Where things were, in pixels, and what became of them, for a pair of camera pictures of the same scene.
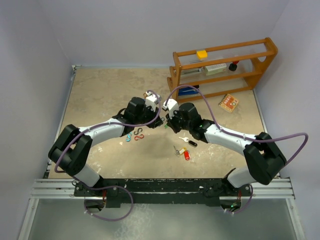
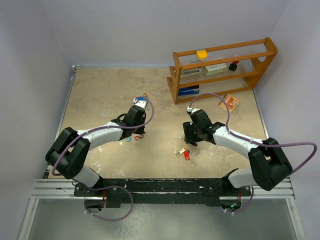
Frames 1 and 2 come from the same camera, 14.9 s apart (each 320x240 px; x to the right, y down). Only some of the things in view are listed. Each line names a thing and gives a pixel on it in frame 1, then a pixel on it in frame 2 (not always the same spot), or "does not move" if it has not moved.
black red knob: x=233 y=66 does not move
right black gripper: x=171 y=123 to x=189 y=137
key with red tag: x=187 y=155 does not move
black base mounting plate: x=120 y=193 does not move
